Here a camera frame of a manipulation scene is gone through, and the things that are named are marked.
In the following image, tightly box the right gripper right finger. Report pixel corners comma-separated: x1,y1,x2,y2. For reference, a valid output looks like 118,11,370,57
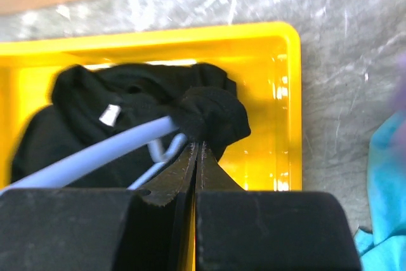
195,143,361,270

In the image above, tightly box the purple blue shirt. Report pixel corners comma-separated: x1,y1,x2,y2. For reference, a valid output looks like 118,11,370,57
393,54,406,112

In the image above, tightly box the cyan shirt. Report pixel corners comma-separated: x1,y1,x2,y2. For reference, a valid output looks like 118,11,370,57
354,112,405,270

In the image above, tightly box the black tank top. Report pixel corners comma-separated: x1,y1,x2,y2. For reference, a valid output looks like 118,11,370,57
11,63,251,182

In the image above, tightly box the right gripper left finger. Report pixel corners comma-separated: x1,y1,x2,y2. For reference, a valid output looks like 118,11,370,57
1,144,195,270

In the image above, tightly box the light blue hanger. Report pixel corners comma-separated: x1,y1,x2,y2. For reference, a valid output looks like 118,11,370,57
1,116,187,193

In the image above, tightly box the yellow plastic tray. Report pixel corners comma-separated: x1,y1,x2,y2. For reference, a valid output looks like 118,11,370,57
0,22,302,271

